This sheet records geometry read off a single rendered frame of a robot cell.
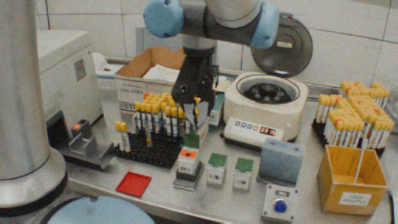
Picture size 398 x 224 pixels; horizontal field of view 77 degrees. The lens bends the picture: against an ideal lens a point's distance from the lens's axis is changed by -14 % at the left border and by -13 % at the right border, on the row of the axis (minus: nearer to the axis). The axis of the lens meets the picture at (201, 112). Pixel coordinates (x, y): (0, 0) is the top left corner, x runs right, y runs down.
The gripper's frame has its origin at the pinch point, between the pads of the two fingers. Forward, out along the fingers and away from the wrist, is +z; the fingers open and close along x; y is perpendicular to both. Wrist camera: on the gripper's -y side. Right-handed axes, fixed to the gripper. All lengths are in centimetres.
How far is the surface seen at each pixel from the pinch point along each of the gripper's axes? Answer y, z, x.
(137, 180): -12.0, 11.1, 11.7
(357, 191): -9.0, 3.4, -39.5
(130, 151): -4.9, 8.8, 17.5
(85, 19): 49, -12, 70
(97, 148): -8.6, 7.3, 25.6
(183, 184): -10.9, 9.9, -0.1
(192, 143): -3.9, 2.4, -0.2
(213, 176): -7.8, 7.9, -6.7
